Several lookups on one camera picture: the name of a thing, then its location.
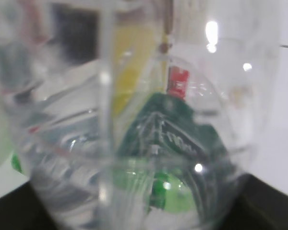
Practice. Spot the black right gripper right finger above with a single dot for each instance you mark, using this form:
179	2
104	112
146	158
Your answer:
258	207

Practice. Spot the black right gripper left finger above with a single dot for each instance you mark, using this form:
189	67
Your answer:
22	210

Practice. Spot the clear water bottle green label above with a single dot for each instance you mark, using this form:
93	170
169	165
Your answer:
137	114

